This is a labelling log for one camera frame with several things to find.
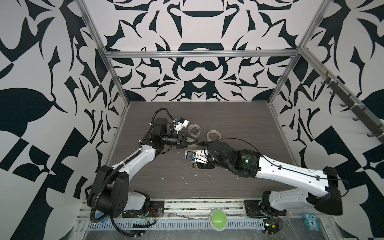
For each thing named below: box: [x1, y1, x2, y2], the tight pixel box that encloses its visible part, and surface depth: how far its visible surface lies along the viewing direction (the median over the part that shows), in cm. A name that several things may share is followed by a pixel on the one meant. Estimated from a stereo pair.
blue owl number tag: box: [302, 212, 320, 232], surface depth 71 cm
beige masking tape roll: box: [206, 129, 222, 142], surface depth 103 cm
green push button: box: [209, 208, 228, 232], surface depth 72 cm
